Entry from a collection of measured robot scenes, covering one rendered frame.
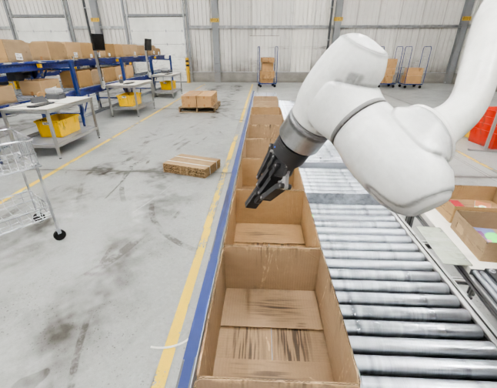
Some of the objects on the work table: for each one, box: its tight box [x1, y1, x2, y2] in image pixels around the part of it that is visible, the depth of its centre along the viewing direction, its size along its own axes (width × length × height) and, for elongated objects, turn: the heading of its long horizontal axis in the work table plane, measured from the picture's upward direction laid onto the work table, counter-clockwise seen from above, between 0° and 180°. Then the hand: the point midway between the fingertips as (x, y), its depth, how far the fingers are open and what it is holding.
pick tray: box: [435, 185, 497, 223], centre depth 164 cm, size 28×38×10 cm
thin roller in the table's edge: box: [479, 271, 497, 305], centre depth 110 cm, size 2×28×2 cm, turn 173°
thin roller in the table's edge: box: [472, 270, 497, 314], centre depth 110 cm, size 2×28×2 cm, turn 173°
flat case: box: [473, 227, 497, 243], centre depth 137 cm, size 14×19×2 cm
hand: (255, 198), depth 73 cm, fingers closed
